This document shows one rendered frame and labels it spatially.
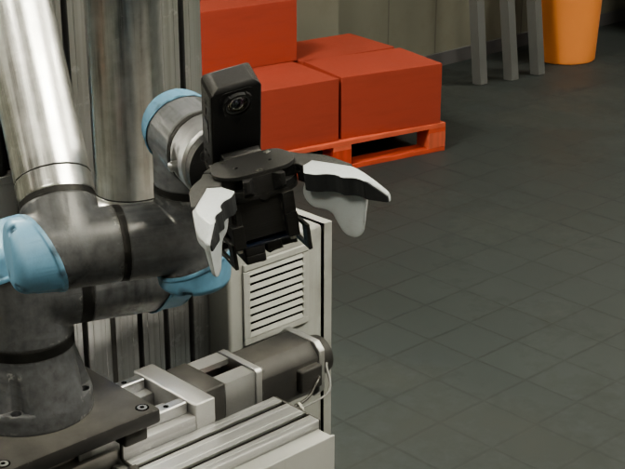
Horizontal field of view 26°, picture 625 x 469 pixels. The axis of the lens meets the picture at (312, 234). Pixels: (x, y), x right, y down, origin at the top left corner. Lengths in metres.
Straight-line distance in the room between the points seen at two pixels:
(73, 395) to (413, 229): 3.95
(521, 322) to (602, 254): 0.74
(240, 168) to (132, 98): 0.42
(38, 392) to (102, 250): 0.35
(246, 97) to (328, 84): 4.93
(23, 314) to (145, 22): 0.35
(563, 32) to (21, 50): 6.93
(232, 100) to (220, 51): 5.04
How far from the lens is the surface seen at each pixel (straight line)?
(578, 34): 8.19
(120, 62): 1.51
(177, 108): 1.29
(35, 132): 1.33
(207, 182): 1.12
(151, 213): 1.31
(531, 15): 7.91
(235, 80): 1.11
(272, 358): 1.87
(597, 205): 5.86
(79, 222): 1.29
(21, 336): 1.57
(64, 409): 1.61
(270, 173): 1.12
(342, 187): 1.09
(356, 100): 6.15
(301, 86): 5.96
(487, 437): 3.97
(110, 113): 1.53
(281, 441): 1.74
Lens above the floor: 1.94
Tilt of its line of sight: 21 degrees down
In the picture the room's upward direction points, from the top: straight up
